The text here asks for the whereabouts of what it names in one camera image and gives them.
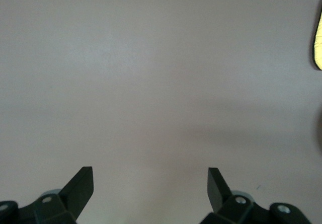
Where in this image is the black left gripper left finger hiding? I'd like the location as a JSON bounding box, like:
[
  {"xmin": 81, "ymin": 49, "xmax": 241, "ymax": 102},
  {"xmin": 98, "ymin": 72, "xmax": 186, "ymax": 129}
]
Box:
[{"xmin": 0, "ymin": 167, "xmax": 94, "ymax": 224}]

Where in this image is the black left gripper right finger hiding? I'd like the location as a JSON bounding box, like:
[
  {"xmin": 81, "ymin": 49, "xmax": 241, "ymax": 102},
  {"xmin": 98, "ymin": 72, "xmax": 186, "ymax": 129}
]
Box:
[{"xmin": 201, "ymin": 168, "xmax": 312, "ymax": 224}]

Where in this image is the brown table cover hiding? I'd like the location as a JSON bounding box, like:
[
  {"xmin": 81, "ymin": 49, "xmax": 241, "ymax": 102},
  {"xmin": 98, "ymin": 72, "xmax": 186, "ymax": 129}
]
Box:
[{"xmin": 0, "ymin": 0, "xmax": 322, "ymax": 224}]

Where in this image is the yellow quilted oven mitt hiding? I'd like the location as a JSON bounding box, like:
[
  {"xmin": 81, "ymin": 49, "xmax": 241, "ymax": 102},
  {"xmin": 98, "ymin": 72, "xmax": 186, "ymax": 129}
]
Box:
[{"xmin": 309, "ymin": 0, "xmax": 322, "ymax": 71}]

